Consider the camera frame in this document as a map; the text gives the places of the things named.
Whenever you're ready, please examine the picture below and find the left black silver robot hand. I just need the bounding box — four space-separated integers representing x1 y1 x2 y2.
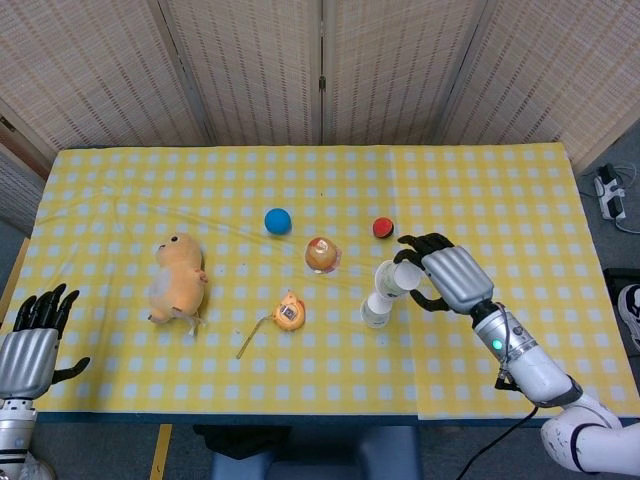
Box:
0 283 92 401

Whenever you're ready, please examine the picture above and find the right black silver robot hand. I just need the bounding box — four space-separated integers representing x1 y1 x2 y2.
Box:
393 232 496 317

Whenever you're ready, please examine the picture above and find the white paper cup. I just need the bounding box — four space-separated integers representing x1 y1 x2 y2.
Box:
374 259 422 304
360 293 397 330

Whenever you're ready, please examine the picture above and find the small yellow checked tablecloth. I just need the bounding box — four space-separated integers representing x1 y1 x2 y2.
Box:
387 143 629 422

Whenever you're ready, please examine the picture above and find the wrapped bread bun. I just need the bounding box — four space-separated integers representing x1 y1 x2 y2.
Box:
304 236 344 275

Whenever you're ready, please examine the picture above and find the yellow floor tape strip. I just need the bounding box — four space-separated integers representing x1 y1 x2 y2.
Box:
149 423 174 480

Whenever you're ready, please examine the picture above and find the woven folding screen panel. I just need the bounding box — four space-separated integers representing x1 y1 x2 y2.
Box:
439 0 640 171
158 0 325 147
0 143 47 237
321 0 484 147
0 0 214 157

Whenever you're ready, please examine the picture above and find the yellow plush animal toy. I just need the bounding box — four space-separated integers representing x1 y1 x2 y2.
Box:
147 232 210 337

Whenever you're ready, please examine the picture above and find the orange toy tape measure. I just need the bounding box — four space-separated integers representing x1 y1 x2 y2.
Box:
235 289 308 360

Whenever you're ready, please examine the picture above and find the white power strip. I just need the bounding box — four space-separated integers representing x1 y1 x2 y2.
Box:
593 163 629 222

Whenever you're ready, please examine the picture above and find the black white shoe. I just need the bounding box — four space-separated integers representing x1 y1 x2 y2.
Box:
616 283 640 352

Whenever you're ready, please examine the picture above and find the blue ball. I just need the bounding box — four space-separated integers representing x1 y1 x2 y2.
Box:
263 207 293 237

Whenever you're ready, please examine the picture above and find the large yellow checked tablecloth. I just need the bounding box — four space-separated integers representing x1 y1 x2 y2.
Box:
0 147 420 415

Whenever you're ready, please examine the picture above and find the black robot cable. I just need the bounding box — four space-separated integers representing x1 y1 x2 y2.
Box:
457 405 540 480

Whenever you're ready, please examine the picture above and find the white cable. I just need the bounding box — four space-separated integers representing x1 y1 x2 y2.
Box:
613 165 640 235

